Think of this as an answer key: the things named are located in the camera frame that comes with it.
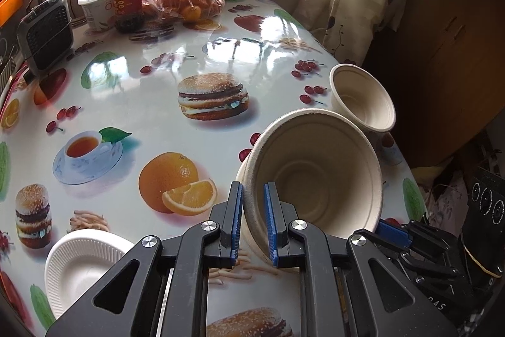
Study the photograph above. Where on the white plastic tub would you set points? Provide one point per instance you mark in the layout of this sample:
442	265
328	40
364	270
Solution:
94	9

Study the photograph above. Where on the small grey heater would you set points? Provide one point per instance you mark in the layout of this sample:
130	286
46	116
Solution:
45	37

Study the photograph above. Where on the orange tray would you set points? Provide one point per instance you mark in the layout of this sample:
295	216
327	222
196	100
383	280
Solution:
10	7

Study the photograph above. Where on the beige paper bowl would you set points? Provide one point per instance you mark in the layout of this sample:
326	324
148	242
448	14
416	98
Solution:
327	179
363	100

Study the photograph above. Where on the striped tray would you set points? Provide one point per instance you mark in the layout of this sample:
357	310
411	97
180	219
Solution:
6	72

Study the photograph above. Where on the black appliance with white circles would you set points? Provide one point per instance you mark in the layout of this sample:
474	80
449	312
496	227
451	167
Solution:
489	202

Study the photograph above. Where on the white foam plate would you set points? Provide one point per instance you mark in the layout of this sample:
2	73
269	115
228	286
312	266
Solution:
79	262

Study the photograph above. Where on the food print tablecloth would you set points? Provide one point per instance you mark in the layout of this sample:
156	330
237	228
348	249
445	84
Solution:
158	116

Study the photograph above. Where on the wooden cabinet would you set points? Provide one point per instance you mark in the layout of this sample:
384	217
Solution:
453	45

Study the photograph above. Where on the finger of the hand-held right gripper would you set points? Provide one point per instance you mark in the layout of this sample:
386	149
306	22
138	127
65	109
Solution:
392	233
414	262

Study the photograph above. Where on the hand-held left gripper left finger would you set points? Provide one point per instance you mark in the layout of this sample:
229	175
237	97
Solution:
236	226

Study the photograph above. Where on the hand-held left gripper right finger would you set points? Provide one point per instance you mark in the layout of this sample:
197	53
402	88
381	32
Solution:
272	226

